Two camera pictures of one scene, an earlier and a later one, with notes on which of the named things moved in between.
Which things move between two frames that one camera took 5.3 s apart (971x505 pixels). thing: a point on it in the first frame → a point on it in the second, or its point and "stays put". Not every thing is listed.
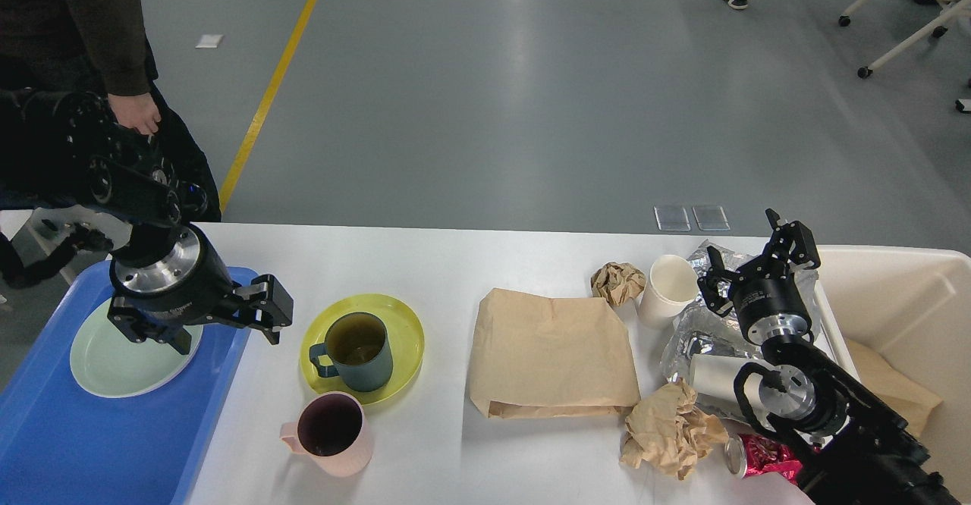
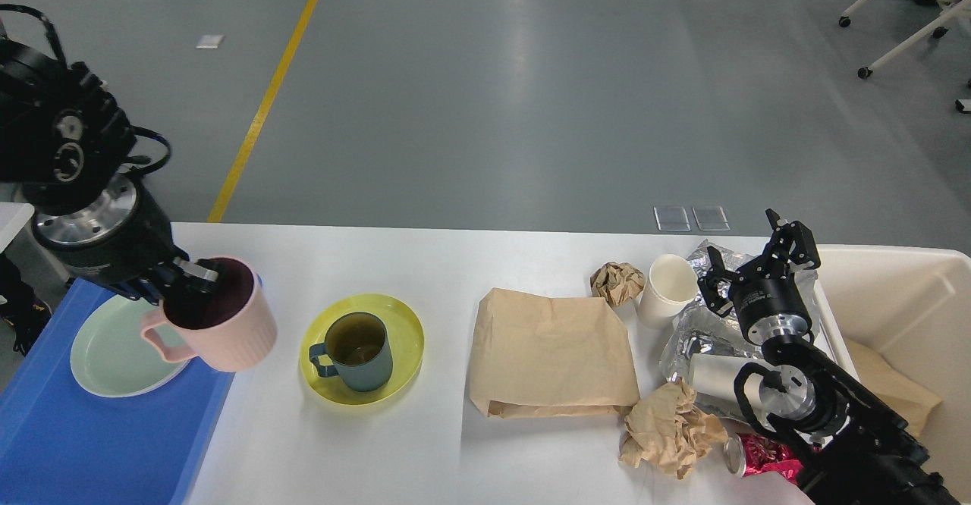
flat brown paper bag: x=534 y=356 stays put
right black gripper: x=768 y=308 stays put
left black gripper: x=189 y=285 → x=122 y=235
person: x=78 y=25 → x=25 y=312
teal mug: x=359 y=346 stays put
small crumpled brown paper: x=617 y=283 stays put
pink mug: x=331 y=431 → x=230 y=328
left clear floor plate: x=672 y=218 stays put
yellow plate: x=406 y=332 stays put
